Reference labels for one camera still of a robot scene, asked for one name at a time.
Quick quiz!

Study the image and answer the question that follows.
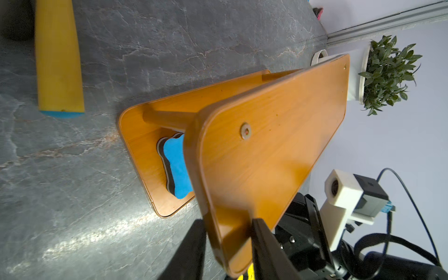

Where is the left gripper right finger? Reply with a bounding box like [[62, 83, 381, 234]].
[[251, 218, 301, 280]]

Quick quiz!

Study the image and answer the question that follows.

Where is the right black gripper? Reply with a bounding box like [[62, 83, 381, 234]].
[[274, 193, 347, 280]]

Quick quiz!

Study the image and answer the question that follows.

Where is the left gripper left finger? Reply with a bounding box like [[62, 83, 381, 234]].
[[158, 219, 207, 280]]

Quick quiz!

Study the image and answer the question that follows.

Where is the orange wooden two-tier shelf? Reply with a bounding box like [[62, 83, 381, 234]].
[[118, 55, 350, 277]]

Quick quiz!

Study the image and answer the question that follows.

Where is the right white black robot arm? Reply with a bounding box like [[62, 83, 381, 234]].
[[274, 193, 448, 280]]

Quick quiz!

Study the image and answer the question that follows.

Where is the potted green plant white pot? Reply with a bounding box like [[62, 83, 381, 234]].
[[310, 34, 424, 117]]

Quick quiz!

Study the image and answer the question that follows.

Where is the blue garden hand rake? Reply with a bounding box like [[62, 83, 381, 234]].
[[35, 0, 85, 119]]

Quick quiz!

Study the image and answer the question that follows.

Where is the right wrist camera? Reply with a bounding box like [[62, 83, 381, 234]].
[[320, 169, 394, 252]]

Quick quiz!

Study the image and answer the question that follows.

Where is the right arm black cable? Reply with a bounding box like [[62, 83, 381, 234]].
[[353, 167, 442, 277]]

